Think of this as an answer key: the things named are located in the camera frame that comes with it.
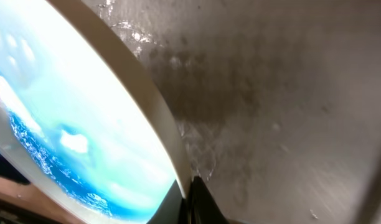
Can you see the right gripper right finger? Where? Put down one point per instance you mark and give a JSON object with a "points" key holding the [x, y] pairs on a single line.
{"points": [[203, 209]]}

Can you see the dark brown serving tray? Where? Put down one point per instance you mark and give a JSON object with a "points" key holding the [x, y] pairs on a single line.
{"points": [[278, 102]]}

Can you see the blue water tray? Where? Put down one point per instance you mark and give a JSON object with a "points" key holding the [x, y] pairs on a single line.
{"points": [[7, 171]]}

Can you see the white plate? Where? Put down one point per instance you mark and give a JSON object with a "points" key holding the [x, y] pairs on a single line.
{"points": [[80, 117]]}

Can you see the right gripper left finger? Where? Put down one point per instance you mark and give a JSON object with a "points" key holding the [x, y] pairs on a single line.
{"points": [[172, 210]]}

